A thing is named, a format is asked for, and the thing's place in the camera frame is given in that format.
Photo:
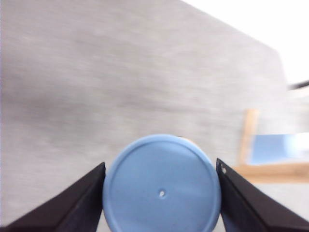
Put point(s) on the wooden cup tree stand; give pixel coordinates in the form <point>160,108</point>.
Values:
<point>290,173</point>

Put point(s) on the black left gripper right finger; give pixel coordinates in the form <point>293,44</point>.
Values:
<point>247,208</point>

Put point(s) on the blue ribbed cup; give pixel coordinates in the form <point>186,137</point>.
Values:
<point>161,183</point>
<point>272,148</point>

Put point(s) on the blue ribbed cup front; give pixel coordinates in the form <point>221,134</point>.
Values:
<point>272,148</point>

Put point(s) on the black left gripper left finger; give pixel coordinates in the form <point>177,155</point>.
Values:
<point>75,208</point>

